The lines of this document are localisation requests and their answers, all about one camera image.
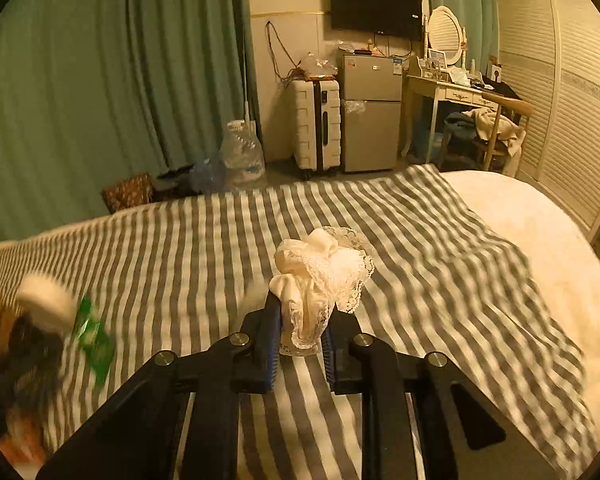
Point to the grey checked bed sheet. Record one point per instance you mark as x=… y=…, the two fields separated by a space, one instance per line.
x=180 y=260

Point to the white oval mirror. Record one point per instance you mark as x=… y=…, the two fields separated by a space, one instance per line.
x=442 y=30

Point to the brown patterned box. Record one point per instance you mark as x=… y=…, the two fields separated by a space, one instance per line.
x=127 y=192

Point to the white lace cloth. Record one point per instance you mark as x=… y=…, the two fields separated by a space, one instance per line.
x=320 y=270

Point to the clear crumpled plastic bag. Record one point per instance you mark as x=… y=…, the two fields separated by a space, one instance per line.
x=316 y=65

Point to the white louvered wardrobe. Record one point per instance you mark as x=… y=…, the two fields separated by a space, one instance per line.
x=570 y=110

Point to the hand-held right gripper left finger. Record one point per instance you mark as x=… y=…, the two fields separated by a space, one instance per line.
x=275 y=350

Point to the large clear water bottle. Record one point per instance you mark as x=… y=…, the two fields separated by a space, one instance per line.
x=242 y=155

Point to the wooden chair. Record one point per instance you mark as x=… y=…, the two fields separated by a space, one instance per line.
x=512 y=105

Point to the white suitcase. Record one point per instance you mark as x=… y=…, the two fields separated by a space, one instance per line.
x=310 y=125

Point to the cream clothes pile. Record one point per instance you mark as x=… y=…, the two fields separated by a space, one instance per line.
x=497 y=125

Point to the green packet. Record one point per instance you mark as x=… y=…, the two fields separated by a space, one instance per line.
x=96 y=345

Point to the blue cloth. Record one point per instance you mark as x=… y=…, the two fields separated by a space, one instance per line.
x=457 y=122

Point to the blue plastic bag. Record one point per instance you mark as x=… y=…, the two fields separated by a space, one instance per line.
x=207 y=177

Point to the silver fridge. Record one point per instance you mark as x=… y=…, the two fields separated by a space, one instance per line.
x=370 y=125

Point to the white fluffy blanket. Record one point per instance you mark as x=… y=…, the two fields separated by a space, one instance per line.
x=530 y=220

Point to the black wall television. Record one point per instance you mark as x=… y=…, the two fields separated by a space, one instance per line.
x=375 y=7

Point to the black cloth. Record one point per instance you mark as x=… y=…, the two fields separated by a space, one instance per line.
x=502 y=89

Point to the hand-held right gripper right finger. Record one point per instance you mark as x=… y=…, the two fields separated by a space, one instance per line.
x=328 y=355

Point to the black floor object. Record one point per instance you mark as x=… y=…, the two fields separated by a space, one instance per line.
x=172 y=177

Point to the white dressing table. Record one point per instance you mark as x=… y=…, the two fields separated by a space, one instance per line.
x=445 y=92

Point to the white tape roll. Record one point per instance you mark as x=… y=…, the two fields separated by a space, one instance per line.
x=45 y=300

